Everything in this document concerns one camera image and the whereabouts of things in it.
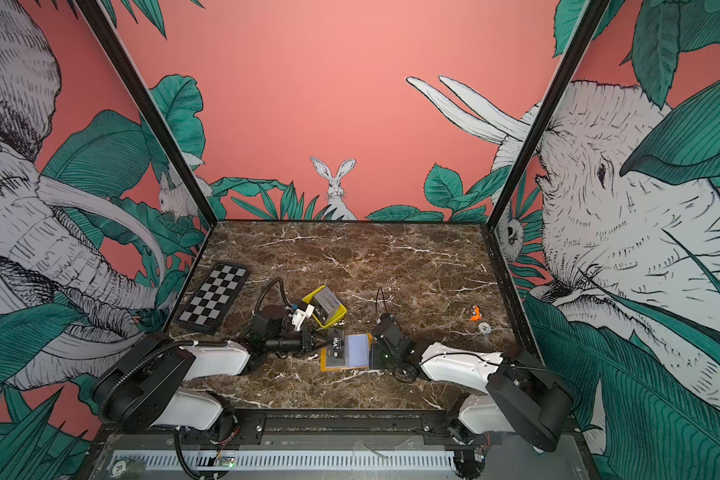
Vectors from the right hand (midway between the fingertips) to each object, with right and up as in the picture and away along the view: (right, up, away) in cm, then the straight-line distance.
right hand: (367, 354), depth 85 cm
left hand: (-10, +5, -4) cm, 12 cm away
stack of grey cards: (-13, +13, +8) cm, 20 cm away
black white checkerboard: (-51, +12, +8) cm, 53 cm away
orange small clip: (+35, +10, +8) cm, 37 cm away
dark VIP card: (-9, +4, -1) cm, 10 cm away
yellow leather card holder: (-5, 0, +1) cm, 5 cm away
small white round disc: (+37, +6, +8) cm, 38 cm away
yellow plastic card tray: (-11, +9, +7) cm, 16 cm away
